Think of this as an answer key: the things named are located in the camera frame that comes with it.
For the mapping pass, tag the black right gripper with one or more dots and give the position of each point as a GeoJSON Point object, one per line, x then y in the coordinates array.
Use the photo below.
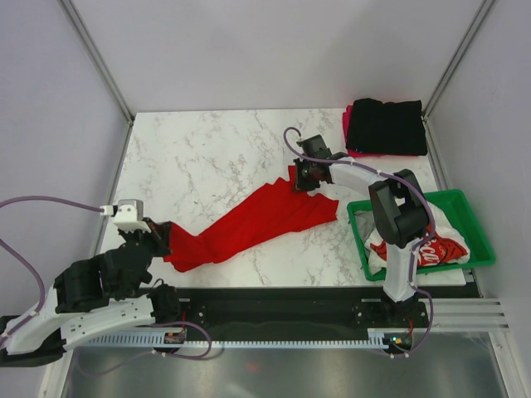
{"type": "Point", "coordinates": [300, 185]}

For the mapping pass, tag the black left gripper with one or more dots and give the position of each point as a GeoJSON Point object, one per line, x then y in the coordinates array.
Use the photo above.
{"type": "Point", "coordinates": [162, 232]}

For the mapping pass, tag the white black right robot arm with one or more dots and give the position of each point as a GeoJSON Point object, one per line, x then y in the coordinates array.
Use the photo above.
{"type": "Point", "coordinates": [400, 210]}

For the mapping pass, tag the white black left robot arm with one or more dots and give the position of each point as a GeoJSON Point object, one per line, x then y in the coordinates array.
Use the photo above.
{"type": "Point", "coordinates": [106, 293]}

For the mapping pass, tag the folded pink t-shirt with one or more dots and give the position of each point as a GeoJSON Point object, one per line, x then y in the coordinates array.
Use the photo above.
{"type": "Point", "coordinates": [352, 141]}

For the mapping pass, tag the grey t-shirt in bin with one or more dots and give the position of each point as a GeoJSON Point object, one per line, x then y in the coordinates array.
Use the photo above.
{"type": "Point", "coordinates": [366, 226]}

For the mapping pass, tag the folded black t-shirt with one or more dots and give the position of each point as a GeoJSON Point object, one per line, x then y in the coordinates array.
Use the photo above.
{"type": "Point", "coordinates": [388, 126]}

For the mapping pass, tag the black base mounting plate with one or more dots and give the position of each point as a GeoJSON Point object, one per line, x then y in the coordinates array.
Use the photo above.
{"type": "Point", "coordinates": [232, 310]}

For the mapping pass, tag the green plastic bin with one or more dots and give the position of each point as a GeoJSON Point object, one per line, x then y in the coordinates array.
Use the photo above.
{"type": "Point", "coordinates": [458, 212]}

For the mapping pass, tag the white red printed t-shirt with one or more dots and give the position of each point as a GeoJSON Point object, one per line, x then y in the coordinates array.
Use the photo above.
{"type": "Point", "coordinates": [447, 245]}

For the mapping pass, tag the white slotted cable duct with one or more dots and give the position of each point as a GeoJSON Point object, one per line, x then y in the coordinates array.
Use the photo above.
{"type": "Point", "coordinates": [166, 338]}

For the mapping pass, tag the aluminium rail right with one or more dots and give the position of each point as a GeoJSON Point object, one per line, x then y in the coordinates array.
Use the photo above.
{"type": "Point", "coordinates": [468, 315]}

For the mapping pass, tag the aluminium frame post left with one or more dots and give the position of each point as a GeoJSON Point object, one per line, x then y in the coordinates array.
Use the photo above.
{"type": "Point", "coordinates": [75, 19]}

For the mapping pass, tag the aluminium frame post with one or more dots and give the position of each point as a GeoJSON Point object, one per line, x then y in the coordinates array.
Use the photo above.
{"type": "Point", "coordinates": [472, 31]}
{"type": "Point", "coordinates": [75, 19]}

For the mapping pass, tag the aluminium frame post right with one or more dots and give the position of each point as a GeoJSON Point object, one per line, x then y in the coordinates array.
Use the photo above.
{"type": "Point", "coordinates": [472, 31]}

